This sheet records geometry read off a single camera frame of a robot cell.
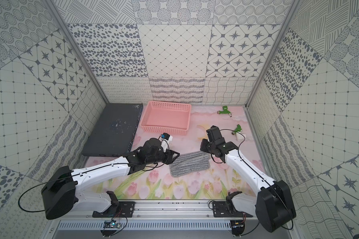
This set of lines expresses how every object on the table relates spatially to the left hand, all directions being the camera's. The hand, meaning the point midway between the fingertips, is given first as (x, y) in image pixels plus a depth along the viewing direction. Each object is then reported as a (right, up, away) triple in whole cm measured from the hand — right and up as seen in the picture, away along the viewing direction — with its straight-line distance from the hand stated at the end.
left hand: (177, 147), depth 79 cm
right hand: (+15, 0, +6) cm, 16 cm away
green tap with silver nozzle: (+36, +22, +38) cm, 57 cm away
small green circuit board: (-31, -35, -8) cm, 48 cm away
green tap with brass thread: (+42, +8, +26) cm, 50 cm away
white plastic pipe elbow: (+42, +3, +21) cm, 47 cm away
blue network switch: (-45, +5, +22) cm, 50 cm away
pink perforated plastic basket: (-10, +17, +35) cm, 40 cm away
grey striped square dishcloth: (+7, -11, +9) cm, 16 cm away
